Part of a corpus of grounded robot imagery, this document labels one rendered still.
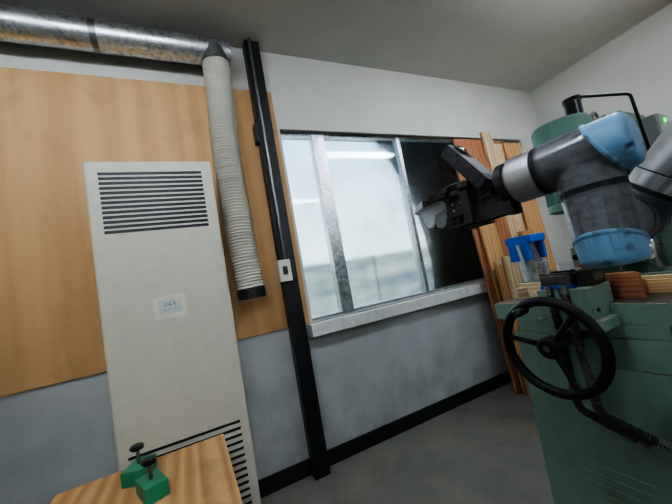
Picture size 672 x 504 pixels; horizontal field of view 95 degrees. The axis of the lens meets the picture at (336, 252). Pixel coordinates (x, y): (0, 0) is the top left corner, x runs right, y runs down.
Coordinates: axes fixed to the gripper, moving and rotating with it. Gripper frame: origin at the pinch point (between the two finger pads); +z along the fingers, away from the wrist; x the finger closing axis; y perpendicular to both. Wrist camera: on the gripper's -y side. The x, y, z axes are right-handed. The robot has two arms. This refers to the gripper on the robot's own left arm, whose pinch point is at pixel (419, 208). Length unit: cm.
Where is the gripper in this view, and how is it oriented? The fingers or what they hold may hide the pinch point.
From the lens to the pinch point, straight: 70.8
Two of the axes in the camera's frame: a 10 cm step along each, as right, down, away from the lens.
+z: -5.3, 2.0, 8.2
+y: 1.6, 9.8, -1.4
